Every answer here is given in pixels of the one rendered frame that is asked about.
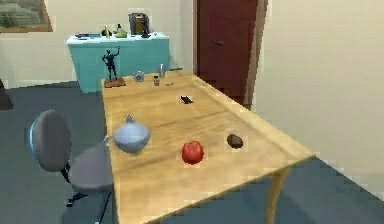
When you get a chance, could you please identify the red tomato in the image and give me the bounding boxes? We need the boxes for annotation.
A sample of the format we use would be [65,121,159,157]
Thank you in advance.
[181,140,205,166]

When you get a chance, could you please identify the light wooden table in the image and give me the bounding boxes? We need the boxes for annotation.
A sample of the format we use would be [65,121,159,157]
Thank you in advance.
[100,69,317,224]

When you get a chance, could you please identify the dark brown potato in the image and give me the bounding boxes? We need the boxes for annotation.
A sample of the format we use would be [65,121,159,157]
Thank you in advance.
[226,133,244,150]

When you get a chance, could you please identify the grey round kettle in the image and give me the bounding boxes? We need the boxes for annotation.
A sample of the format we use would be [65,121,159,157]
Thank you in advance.
[113,114,151,154]

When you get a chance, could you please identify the dark red room door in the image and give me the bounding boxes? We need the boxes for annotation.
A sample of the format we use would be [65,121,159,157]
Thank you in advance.
[196,0,259,106]

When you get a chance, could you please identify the turquoise cabinet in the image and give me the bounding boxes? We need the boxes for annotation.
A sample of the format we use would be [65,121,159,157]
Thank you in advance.
[65,32,171,94]

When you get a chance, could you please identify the black figure statue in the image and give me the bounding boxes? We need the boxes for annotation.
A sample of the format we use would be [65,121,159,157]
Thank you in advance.
[101,45,127,89]

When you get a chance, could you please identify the black coffee machine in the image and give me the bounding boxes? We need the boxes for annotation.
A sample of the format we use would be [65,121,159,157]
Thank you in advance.
[128,12,152,39]

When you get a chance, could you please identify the green round bottle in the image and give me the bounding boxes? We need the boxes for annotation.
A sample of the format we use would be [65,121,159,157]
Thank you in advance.
[114,23,128,39]

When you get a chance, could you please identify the yellow thin bottle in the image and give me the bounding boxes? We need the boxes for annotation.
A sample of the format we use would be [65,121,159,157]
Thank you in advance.
[101,24,113,39]

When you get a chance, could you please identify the grey office chair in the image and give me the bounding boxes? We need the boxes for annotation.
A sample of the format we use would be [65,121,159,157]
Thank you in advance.
[28,109,115,224]

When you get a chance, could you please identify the framed wall picture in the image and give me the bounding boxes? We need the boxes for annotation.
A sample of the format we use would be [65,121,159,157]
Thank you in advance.
[0,0,54,34]

